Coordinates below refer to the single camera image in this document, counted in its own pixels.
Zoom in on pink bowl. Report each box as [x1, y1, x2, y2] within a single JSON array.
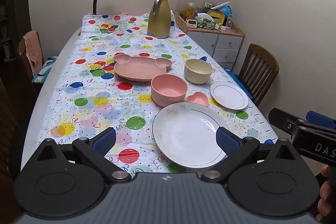
[[151, 74, 188, 107]]

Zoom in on pink heart-shaped dish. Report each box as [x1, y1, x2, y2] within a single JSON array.
[[187, 92, 210, 107]]

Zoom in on pink towel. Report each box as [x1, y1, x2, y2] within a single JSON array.
[[23, 30, 45, 75]]

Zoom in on large white plate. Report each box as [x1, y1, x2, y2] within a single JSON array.
[[152, 102, 233, 169]]

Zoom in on gold thermos jug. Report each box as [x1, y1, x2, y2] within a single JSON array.
[[147, 0, 172, 39]]

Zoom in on dark bookshelf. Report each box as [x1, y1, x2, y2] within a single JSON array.
[[0, 0, 16, 62]]

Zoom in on person's right hand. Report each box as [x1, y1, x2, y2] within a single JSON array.
[[317, 165, 336, 222]]

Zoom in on orange bottle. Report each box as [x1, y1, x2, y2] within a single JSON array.
[[186, 2, 196, 20]]

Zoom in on brown wooden chair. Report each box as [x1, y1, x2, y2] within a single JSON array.
[[235, 43, 279, 107], [17, 31, 57, 83]]

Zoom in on blue white bag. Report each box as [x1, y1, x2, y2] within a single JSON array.
[[31, 56, 58, 83]]

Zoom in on balloon printed tablecloth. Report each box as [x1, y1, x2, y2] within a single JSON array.
[[43, 13, 279, 174]]

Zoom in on blue globe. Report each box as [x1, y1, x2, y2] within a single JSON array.
[[219, 5, 231, 20]]

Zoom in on small white plate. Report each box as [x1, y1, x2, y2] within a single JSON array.
[[210, 81, 249, 110]]

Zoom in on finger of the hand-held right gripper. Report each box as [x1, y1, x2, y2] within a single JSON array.
[[306, 111, 336, 130], [268, 108, 298, 135]]

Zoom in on yellow container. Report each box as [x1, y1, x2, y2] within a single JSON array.
[[207, 10, 225, 25]]

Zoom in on white drawer cabinet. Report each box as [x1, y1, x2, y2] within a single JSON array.
[[175, 10, 244, 71]]

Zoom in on blue flat box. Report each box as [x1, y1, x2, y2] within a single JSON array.
[[224, 68, 254, 98]]

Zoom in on cream bowl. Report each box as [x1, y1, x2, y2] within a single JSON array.
[[184, 59, 213, 85]]

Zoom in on pink bear-shaped plate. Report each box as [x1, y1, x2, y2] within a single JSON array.
[[113, 53, 173, 81]]

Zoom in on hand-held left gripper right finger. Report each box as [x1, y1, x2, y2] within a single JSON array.
[[201, 126, 302, 184]]

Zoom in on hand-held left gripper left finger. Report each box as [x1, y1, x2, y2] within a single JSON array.
[[37, 127, 132, 184]]

